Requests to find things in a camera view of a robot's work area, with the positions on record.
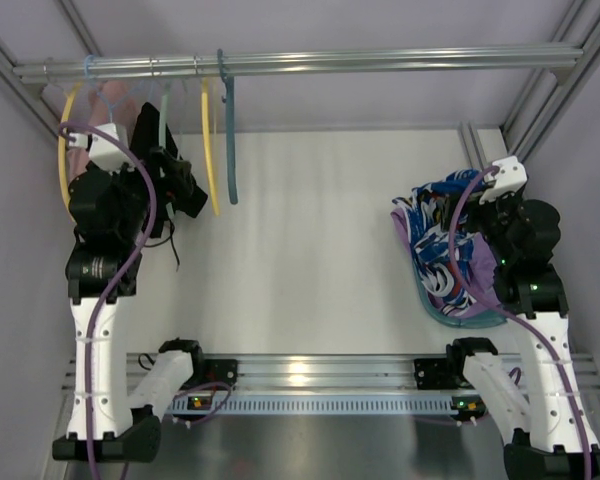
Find blue red white patterned trousers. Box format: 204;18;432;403
392;168;486;319

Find mint green plastic hanger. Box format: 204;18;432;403
147;77;190;149

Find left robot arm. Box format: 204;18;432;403
52;147;207;463

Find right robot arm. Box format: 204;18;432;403
443;193;600;479

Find yellow plastic hanger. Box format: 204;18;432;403
57;82;83;218
200;78;220;216

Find teal plastic hanger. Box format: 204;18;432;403
217;49;239;205

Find black garment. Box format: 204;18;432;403
130;102;208;240

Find purple garment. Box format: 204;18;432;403
391;206;497;317

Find pink garment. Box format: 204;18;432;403
67;80;140;181

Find teal plastic basket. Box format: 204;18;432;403
416;280;506;329

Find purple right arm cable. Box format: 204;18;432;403
448;167;599;480

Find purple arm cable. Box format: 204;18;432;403
58;123;234;480
448;167;599;480

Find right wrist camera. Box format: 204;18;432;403
479;156;528;204

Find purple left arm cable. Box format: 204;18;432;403
58;123;234;480

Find light blue wire hanger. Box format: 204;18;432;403
83;55;149;131

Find aluminium hanging rail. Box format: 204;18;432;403
13;42;584;85

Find slotted cable duct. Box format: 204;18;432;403
167;393;486;418

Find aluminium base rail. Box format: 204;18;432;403
62;352;600;394

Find aluminium frame post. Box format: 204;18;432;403
457;0;600;201

